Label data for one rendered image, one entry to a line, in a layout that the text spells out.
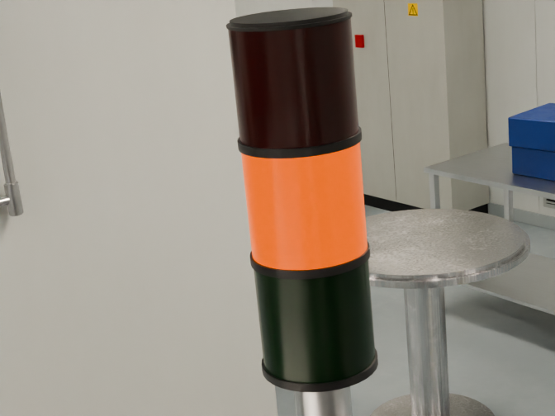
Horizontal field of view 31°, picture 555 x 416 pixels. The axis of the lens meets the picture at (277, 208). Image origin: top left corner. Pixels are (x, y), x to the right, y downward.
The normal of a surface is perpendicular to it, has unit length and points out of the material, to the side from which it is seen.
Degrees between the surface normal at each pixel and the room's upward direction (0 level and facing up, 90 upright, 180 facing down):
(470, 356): 0
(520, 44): 90
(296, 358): 90
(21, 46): 90
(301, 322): 90
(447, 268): 0
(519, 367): 0
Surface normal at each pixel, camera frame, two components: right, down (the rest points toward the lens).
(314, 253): 0.09, 0.28
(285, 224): -0.37, 0.30
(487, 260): -0.09, -0.95
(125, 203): 0.59, 0.18
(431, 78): -0.80, 0.24
